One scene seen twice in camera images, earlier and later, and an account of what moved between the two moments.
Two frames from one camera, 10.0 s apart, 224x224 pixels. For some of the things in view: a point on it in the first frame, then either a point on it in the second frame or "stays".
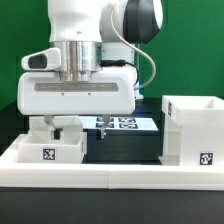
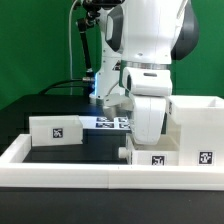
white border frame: (135, 176) stays
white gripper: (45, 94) -> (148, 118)
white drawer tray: (71, 125) stays
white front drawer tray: (45, 149) -> (166, 152)
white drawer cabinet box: (193, 130) stays
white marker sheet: (137, 123) stays
